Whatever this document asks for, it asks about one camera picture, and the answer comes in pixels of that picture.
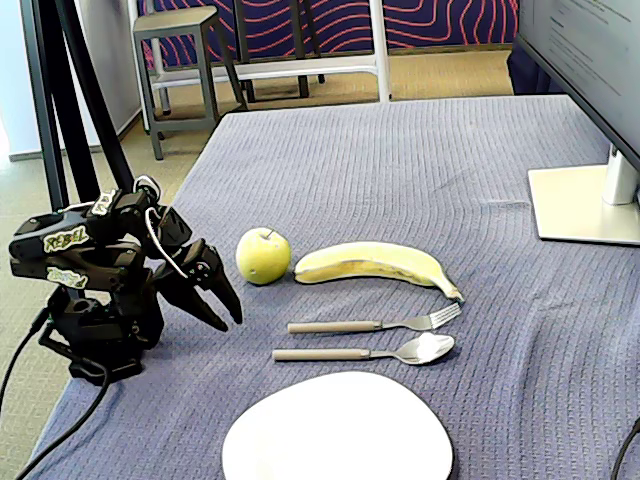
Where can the white metal frame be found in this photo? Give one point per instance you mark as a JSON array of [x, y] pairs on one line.
[[382, 50]]

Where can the purple panel with pink lines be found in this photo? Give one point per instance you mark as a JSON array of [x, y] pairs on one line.
[[440, 22]]

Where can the green apple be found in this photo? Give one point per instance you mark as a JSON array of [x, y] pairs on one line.
[[263, 256]]

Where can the white plate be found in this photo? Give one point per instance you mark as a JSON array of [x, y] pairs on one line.
[[337, 430]]

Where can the blue woven table cloth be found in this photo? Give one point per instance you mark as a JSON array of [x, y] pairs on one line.
[[400, 175]]

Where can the black tripod stand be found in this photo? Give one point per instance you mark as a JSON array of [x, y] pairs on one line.
[[55, 125]]

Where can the yellow banana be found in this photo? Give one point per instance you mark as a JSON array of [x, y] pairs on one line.
[[365, 262]]

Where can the black chair legs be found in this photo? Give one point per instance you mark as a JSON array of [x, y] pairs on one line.
[[301, 50]]

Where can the computer monitor with silver stand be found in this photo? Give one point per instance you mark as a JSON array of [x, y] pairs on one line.
[[585, 45]]

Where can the grey metal stool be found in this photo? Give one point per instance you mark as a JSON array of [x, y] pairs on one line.
[[175, 25]]

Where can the black robot arm with stickers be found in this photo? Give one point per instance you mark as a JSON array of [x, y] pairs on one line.
[[75, 305]]

